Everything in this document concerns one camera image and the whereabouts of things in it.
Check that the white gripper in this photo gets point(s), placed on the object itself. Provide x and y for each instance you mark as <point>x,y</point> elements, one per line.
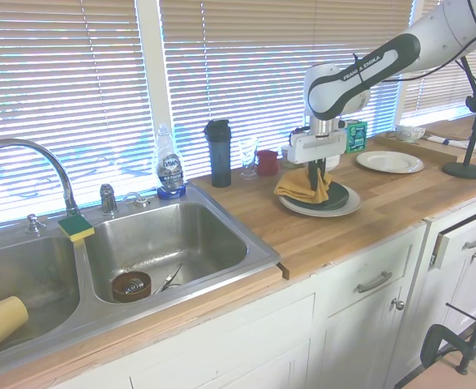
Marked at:
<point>318,146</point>

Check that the yellow terry cloth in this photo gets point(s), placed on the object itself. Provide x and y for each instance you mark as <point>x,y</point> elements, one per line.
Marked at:
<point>296,186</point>

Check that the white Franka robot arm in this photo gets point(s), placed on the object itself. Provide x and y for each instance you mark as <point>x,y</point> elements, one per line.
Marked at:
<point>343,87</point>

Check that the dark blue plate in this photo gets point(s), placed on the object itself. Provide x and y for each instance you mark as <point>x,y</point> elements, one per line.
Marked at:
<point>339,194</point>

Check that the large cream plate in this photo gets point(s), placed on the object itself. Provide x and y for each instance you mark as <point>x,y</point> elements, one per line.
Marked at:
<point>351,204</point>

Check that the white dinner plate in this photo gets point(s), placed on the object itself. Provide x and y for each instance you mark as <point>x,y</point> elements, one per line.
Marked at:
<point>389,161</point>

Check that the white ceramic bowl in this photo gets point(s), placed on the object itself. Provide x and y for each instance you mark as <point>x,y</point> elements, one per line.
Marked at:
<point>334,164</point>

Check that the red mug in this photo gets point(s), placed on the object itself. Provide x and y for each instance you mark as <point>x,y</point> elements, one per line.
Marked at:
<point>267,163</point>

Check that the green cardboard box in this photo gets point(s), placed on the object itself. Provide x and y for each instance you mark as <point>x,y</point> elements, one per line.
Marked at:
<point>357,138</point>

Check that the clear drinking glass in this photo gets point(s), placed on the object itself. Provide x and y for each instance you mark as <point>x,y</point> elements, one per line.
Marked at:
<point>248,158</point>

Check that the black shaker bottle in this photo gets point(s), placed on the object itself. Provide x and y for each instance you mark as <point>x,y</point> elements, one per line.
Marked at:
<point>220,158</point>

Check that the white patterned bowl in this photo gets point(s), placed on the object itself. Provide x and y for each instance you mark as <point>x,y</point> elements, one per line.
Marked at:
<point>410,133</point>

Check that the wooden tray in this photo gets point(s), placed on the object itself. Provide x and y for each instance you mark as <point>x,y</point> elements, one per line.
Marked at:
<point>428,150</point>

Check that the cream window blind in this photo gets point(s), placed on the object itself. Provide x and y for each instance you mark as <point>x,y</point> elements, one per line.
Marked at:
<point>59,101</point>
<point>262,73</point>
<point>432,97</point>

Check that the white rolled napkin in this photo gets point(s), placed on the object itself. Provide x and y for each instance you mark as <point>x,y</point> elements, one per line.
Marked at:
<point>438,139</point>

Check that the clear Dawn soap bottle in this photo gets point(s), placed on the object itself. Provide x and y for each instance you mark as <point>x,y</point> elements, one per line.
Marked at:
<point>170,170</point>

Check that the white cabinet drawer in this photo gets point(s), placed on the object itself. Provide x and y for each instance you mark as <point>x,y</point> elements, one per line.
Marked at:
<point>464,231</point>

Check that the stainless steel double sink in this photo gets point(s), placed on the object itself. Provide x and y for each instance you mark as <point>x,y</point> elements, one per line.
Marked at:
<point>172,239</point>

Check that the white base cabinet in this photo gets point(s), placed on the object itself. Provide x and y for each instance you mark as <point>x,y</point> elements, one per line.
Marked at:
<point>262,336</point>

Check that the metal tongs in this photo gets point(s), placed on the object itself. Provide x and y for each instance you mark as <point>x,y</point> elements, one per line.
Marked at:
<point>170,277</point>

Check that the black table clamp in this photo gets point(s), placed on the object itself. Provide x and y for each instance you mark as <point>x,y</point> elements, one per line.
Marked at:
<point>436,340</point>

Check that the silver coiled metal utensil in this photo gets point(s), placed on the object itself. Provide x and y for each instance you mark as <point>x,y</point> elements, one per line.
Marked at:
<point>134,285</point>

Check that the brown bowl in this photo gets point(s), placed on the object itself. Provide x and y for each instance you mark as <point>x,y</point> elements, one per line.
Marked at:
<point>120,293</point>

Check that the green and yellow sponge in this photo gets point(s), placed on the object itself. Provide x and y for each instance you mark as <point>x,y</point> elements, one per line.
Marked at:
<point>75,227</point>

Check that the chrome gooseneck faucet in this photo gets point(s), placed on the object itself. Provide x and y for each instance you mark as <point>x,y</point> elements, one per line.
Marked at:
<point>55,162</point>

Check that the chrome soap dispenser knob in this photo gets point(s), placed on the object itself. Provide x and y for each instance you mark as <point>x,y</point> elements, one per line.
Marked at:
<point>33,223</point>

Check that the yellow plastic cup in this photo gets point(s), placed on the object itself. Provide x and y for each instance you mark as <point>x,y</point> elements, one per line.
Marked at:
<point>0,320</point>

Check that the black round-base camera stand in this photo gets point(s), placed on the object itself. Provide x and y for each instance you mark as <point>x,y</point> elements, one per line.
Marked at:
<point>464,170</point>

